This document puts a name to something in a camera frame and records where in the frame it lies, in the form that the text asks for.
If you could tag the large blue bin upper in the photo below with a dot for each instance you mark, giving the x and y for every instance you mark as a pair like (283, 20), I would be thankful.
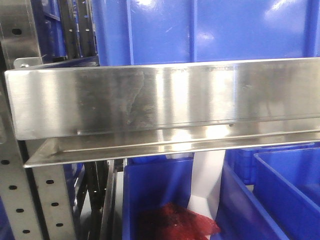
(137, 32)

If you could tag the perforated steel shelf post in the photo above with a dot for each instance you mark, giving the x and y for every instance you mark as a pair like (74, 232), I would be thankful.
(37, 202)

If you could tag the blue bin with red bags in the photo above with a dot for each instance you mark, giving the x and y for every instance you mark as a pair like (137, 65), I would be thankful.
(150, 186)

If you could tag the white paper sheet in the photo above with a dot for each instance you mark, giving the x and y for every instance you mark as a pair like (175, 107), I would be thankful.
(206, 182)

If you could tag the black perforated rack post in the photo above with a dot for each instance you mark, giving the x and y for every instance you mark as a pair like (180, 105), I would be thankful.
(78, 31)

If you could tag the red plastic bag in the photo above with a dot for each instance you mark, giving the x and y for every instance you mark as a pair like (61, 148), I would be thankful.
(173, 222)

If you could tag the stainless steel shelf rail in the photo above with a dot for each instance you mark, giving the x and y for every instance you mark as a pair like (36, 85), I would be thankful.
(87, 113)

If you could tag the blue bin lower right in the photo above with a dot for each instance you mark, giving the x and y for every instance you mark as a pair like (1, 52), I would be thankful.
(288, 186)

